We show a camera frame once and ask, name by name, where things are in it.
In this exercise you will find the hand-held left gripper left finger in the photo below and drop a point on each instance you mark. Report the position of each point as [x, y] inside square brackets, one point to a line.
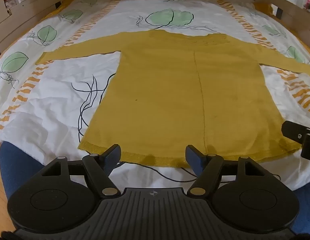
[112, 156]

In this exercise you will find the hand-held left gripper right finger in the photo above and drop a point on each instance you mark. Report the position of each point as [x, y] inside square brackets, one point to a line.
[193, 157]

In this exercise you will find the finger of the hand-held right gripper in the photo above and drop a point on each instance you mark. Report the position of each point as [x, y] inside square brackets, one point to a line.
[293, 131]

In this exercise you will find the mustard yellow knit sweater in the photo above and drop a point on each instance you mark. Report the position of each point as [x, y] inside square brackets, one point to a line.
[175, 85]

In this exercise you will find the white leaf-print bed cover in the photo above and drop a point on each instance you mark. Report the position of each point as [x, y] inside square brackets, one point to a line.
[57, 97]

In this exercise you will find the blue fabric chair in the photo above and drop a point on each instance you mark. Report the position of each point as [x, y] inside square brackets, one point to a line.
[17, 162]

